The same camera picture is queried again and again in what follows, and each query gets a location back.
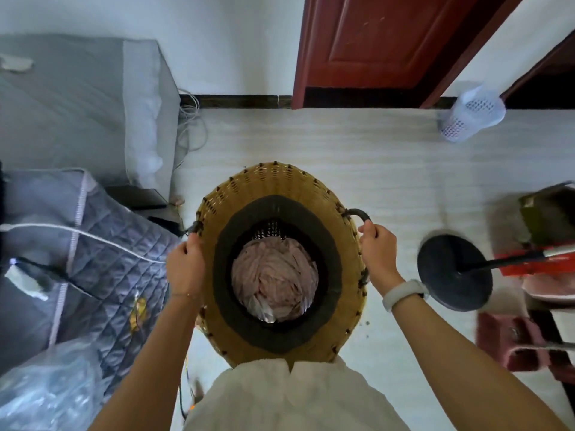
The red wooden door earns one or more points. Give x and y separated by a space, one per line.
382 40

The dark red door frame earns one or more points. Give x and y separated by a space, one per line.
546 69
471 44

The woven bamboo basket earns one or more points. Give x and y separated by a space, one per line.
278 183

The person's right forearm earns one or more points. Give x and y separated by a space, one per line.
467 368

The black round base stand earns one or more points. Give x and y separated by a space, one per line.
449 276

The dark green object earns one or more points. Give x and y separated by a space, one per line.
548 215

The person's white shirt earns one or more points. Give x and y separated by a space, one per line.
292 399

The grey mattress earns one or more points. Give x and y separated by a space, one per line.
63 112

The clear plastic bag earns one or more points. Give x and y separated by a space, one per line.
49 390

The person's right fingers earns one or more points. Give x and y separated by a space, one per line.
367 229

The grey quilted bag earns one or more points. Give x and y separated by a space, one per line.
108 255

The person's left hand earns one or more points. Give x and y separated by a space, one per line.
186 271

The white wristband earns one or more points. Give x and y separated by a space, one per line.
404 292

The pink plastic stool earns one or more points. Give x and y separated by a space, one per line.
507 345

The white padded bedding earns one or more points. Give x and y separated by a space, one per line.
143 112

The white charger adapter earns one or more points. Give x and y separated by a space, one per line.
24 278

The person's left fingers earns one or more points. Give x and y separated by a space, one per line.
196 244

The person's left forearm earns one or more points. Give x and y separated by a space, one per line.
152 368

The red box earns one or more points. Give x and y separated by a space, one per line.
539 267

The small white cloth piece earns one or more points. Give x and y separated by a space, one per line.
15 63

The pink cloth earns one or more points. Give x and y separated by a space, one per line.
275 278

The person's right hand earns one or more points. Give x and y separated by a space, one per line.
382 260

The white plastic mesh bin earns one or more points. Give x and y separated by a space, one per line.
471 113

